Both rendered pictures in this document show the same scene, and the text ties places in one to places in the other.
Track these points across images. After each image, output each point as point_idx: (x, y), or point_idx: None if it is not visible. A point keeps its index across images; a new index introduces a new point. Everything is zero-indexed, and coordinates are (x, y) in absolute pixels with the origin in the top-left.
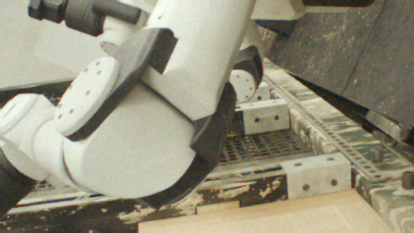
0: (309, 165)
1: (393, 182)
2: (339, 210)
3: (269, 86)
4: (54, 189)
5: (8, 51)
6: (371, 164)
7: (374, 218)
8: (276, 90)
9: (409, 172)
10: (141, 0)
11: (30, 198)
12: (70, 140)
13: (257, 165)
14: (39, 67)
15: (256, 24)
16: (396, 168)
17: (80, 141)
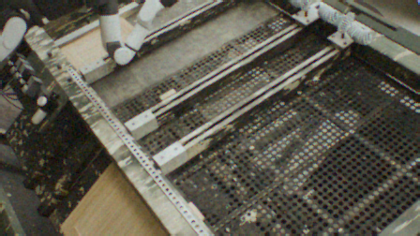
0: (93, 63)
1: (65, 69)
2: (84, 64)
3: (160, 175)
4: (212, 51)
5: None
6: (72, 77)
7: (72, 63)
8: (147, 161)
9: (57, 64)
10: (144, 3)
11: (215, 42)
12: None
13: (129, 92)
14: None
15: (100, 35)
16: (63, 79)
17: None
